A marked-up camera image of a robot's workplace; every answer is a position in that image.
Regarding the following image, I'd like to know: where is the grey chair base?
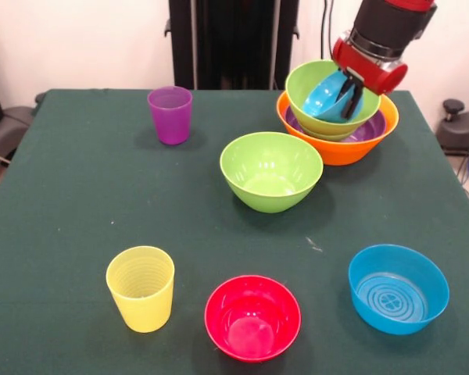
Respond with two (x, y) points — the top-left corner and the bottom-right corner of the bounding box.
(0, 105), (36, 167)

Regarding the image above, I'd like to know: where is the dark green tablecloth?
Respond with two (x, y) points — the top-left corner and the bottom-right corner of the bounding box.
(0, 88), (469, 375)

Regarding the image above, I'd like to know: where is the red bowl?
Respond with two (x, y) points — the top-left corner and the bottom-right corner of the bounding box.
(204, 275), (303, 363)

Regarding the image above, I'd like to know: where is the small green bowl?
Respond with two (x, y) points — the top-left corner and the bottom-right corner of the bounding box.
(299, 123), (363, 142)

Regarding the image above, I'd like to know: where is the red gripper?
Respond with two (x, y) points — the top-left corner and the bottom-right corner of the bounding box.
(331, 37), (410, 120)

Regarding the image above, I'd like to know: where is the purple cup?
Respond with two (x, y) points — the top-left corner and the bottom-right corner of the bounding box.
(147, 85), (193, 145)

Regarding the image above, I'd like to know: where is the yellow ribbed cup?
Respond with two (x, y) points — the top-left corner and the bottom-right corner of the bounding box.
(106, 245), (176, 334)

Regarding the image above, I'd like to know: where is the black hanging cable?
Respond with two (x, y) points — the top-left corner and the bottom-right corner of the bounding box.
(318, 0), (337, 62)

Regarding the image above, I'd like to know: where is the large green bowl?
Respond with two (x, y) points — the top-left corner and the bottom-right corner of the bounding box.
(285, 59), (382, 136)
(219, 131), (324, 214)

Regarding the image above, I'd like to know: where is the large orange bowl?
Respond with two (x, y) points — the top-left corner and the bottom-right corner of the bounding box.
(276, 91), (400, 167)

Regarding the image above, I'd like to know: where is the small light blue bowl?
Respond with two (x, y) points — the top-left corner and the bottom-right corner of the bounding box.
(302, 72), (364, 123)

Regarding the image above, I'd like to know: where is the blue bowl with ribbed bottom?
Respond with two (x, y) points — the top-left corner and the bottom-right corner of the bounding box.
(348, 244), (450, 336)

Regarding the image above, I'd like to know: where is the purple bowl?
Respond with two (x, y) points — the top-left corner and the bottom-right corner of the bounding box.
(284, 105), (388, 144)

